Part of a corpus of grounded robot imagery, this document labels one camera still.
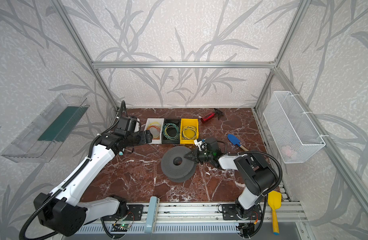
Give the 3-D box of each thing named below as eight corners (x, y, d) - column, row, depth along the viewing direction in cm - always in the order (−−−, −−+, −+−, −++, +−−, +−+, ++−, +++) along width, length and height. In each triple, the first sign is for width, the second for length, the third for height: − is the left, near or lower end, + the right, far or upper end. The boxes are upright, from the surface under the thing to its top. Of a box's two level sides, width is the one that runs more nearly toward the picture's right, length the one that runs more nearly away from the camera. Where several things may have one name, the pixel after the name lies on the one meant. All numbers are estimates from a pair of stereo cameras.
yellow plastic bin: (179, 144, 101) (179, 138, 96) (181, 124, 112) (180, 118, 107) (198, 144, 101) (199, 138, 96) (198, 124, 112) (198, 118, 107)
